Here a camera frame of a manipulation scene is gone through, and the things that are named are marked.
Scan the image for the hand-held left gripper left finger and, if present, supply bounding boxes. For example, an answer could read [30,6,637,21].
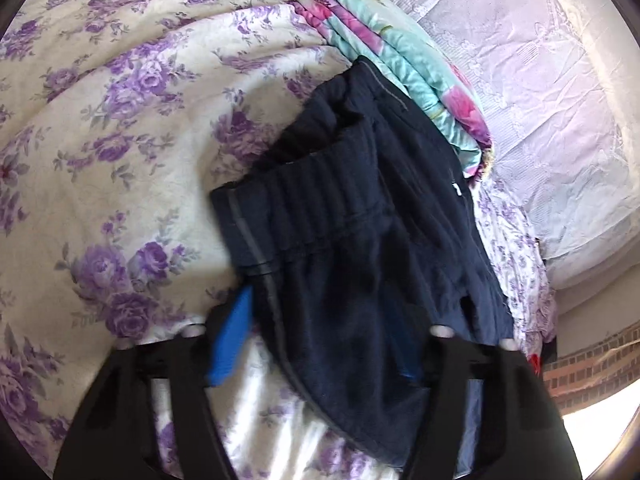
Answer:
[52,285,256,480]

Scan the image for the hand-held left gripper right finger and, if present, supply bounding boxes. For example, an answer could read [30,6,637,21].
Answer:
[395,325,583,480]

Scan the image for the dark navy pants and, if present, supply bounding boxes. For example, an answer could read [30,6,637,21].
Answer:
[210,55,516,471]

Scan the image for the purple floral bedsheet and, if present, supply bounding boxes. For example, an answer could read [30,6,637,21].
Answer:
[0,0,558,480]

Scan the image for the white lace headboard cover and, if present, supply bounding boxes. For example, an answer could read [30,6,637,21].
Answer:
[340,0,640,291]

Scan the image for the folded teal pink floral quilt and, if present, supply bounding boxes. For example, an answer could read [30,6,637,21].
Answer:
[292,0,493,181]

